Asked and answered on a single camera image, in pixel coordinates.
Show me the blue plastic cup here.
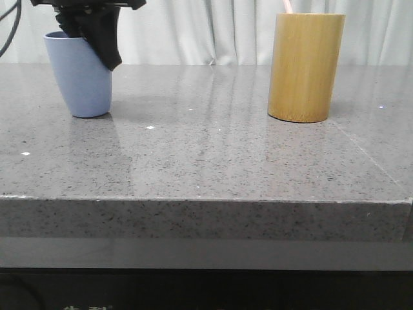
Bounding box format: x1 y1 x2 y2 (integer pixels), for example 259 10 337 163
43 31 112 118

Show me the bamboo cylinder holder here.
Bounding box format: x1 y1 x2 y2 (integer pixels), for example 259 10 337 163
267 13 345 123

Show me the dark cabinet below counter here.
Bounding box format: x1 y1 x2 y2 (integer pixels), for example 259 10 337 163
1 269 412 309

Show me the white curtain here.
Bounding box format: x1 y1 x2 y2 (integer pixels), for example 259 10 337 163
0 0 413 67

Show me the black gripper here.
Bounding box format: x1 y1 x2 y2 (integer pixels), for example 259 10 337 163
31 0 146 71

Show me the black cable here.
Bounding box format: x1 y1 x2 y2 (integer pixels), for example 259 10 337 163
0 0 23 58

